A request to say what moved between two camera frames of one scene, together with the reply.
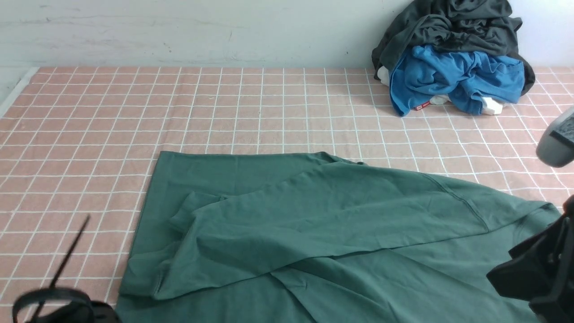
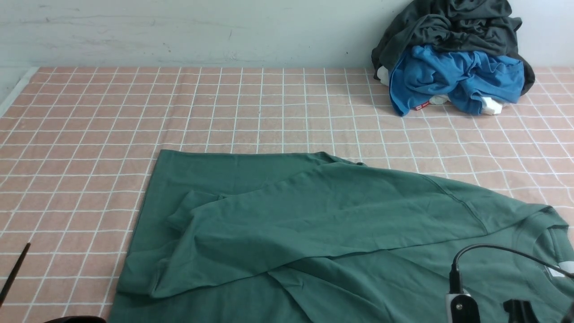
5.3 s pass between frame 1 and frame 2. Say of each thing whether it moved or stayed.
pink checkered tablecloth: stayed
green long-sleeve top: stayed
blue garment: stayed
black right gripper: moved
